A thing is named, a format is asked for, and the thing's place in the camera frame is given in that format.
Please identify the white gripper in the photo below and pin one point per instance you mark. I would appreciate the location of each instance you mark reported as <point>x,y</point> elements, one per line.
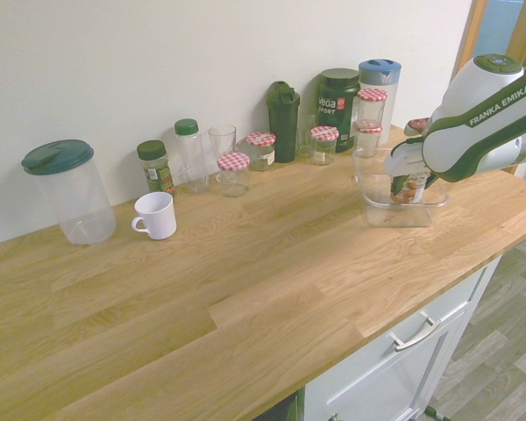
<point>405,155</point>

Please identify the cereal cup with printed lid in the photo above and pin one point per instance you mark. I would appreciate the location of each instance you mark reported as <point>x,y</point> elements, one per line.
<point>414,188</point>

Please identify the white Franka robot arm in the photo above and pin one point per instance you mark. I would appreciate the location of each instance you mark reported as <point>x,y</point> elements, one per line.
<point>478,127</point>

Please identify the clear rectangular plastic container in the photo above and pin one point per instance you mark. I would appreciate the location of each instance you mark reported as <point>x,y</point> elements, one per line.
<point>399,212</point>

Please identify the empty jar red gingham lid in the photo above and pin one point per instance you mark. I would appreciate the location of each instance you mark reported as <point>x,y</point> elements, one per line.
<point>233,173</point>
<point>368,141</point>
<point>371,107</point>

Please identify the labelled jar red gingham lid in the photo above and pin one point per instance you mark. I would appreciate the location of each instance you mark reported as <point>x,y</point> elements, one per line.
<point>261,151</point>
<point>323,147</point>

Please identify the tall canister blue lid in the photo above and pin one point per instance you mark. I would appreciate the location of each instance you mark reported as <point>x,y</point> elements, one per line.
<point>388,83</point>

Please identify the dark Vega Sport tub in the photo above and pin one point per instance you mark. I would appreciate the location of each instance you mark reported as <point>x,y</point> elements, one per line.
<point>335,109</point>

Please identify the small clear glass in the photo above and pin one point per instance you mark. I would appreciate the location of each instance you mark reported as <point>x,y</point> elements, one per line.
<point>306,133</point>

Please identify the dark green shaker bottle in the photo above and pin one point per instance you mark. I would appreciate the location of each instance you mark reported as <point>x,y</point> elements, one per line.
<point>283,123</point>

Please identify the white kitchen cabinet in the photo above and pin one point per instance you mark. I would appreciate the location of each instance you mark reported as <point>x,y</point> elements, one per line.
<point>399,373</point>

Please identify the tall clear drinking glass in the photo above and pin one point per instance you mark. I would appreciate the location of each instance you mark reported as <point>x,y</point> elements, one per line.
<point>222,140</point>

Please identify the clear bottle green cap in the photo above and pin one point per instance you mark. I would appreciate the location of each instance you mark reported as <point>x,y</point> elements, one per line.
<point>192,158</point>

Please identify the spice jar dark green lid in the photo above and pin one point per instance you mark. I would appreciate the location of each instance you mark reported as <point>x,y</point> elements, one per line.
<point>157,171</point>

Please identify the white mug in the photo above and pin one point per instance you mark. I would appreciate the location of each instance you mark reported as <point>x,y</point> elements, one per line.
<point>158,217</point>

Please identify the large clear canister green lid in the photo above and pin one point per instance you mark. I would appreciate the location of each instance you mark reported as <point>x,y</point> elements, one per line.
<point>76,197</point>

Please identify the wooden door frame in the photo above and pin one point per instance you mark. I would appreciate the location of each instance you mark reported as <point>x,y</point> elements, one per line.
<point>515,30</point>

